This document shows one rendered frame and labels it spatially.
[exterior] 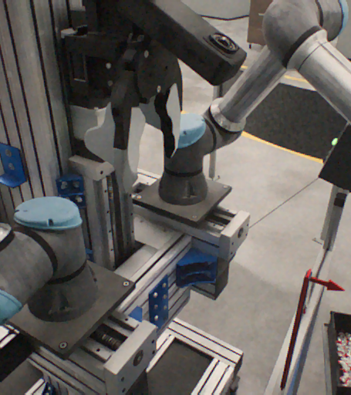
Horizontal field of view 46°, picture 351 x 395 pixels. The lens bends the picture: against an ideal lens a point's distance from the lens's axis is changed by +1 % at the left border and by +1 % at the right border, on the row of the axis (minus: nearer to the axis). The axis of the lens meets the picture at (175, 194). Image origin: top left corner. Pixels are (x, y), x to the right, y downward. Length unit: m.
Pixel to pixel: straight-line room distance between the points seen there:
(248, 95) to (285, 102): 1.53
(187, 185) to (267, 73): 0.37
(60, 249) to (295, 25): 0.60
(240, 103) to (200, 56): 0.78
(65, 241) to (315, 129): 2.01
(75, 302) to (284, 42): 0.65
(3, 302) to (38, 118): 0.40
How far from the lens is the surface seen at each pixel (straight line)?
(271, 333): 2.24
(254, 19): 7.58
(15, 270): 0.72
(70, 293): 0.87
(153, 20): 0.37
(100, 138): 0.42
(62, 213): 0.78
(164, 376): 1.79
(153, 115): 0.48
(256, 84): 1.08
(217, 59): 0.35
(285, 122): 2.66
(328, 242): 1.37
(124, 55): 0.38
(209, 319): 2.25
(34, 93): 0.91
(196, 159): 1.14
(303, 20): 0.87
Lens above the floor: 1.70
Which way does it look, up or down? 32 degrees down
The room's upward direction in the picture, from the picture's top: straight up
